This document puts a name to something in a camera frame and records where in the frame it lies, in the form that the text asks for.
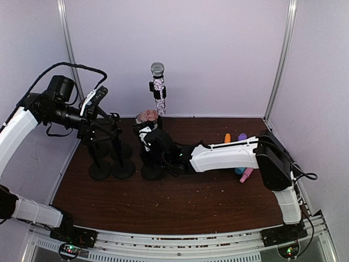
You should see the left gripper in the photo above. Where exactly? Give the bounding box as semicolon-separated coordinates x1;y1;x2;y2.
45;102;115;145

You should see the pink microphone's black stand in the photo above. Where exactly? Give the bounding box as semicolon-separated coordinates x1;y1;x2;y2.
133;122;163;181

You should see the purple microphone's black stand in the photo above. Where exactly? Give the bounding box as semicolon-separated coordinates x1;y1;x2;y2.
88;142;110;158

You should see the blue microphone's black stand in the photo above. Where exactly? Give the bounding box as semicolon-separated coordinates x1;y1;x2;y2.
106;111;133;160

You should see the orange microphone's black stand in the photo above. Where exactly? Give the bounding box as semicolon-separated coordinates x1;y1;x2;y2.
110;128;136;180

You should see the rhinestone microphone's black stand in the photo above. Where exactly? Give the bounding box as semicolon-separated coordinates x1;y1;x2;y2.
149;79;167;129

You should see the orange microphone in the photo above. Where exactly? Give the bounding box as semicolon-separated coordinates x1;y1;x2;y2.
224;133;231;144

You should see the silver rhinestone microphone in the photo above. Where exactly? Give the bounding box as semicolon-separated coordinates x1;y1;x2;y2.
149;62;167;117

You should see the blue microphone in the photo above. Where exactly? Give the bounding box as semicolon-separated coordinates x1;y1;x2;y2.
234;168;246;175

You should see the purple microphone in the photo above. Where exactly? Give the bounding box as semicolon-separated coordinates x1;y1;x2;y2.
237;133;248;141

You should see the pink microphone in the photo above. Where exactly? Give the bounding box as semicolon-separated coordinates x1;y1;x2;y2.
239;168;254;183

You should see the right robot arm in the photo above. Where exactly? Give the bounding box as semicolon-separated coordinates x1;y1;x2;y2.
138;127;302;241

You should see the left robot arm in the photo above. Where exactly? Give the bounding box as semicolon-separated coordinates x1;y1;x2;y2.
1;75;116;242

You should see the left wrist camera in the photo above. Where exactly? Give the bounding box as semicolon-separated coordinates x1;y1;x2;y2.
80;86;108;116

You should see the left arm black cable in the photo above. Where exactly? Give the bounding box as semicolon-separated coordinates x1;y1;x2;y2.
16;62;108;110

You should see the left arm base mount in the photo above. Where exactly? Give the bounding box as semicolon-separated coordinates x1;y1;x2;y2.
50;227;98;261

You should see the left aluminium frame post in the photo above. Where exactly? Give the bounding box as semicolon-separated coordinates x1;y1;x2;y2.
56;0;84;101

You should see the aluminium frame post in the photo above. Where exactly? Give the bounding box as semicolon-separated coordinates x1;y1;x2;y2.
56;0;84;101
263;0;298;123

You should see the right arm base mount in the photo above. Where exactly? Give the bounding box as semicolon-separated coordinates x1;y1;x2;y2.
261;224;308;260

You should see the front aluminium rail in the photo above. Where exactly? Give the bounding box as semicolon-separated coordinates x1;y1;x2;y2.
27;210;336;262

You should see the right aluminium frame post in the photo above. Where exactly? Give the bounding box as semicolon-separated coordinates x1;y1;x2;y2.
263;0;298;123

